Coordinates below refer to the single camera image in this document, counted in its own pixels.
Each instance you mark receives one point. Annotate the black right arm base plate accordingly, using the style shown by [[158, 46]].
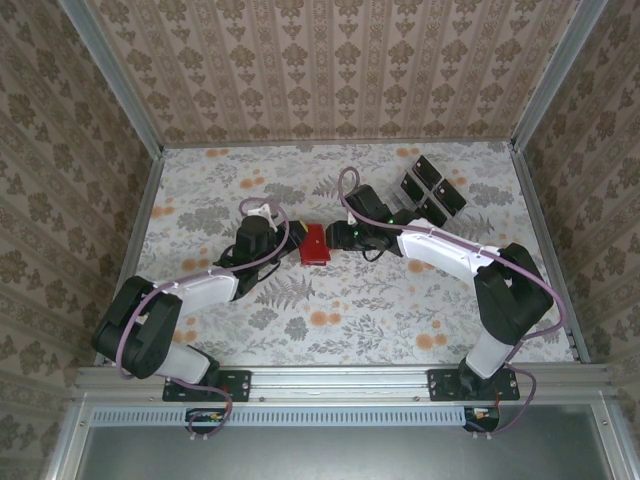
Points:
[[442, 385]]

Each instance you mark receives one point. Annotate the aluminium frame post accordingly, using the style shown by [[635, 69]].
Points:
[[115, 75], [550, 70]]

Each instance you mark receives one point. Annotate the aluminium table side rail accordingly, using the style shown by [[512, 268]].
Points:
[[548, 250], [139, 235]]

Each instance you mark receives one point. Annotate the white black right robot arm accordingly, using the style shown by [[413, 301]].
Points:
[[430, 252]]

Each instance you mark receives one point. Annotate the aluminium frame beam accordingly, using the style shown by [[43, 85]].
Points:
[[340, 382]]

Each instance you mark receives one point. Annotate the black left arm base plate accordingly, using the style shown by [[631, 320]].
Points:
[[240, 385]]

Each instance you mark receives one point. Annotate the red card holder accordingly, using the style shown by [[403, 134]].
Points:
[[314, 245]]

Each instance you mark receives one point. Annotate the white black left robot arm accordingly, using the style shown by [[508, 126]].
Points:
[[210, 291]]

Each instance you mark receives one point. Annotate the black credit card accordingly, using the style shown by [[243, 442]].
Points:
[[448, 196], [434, 211], [412, 184], [427, 170]]

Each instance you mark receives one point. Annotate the grey metal sheet panel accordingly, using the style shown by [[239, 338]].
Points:
[[350, 455]]

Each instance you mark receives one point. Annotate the clear acrylic card stand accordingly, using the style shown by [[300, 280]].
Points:
[[400, 195]]

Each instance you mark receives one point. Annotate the small black connector board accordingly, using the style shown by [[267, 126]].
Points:
[[482, 415], [207, 416]]

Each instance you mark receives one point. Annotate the floral print table cover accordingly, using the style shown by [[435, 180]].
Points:
[[350, 325]]

